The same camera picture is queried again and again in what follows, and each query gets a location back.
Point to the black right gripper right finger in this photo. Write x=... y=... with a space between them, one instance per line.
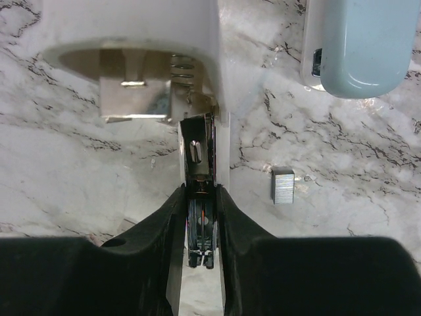
x=266 y=275

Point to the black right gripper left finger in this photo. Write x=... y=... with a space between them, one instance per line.
x=137 y=272

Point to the white stapler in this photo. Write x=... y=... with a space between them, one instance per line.
x=157 y=60

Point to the light blue stapler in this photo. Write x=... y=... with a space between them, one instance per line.
x=357 y=49

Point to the loose staple strip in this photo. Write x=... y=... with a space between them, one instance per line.
x=282 y=185

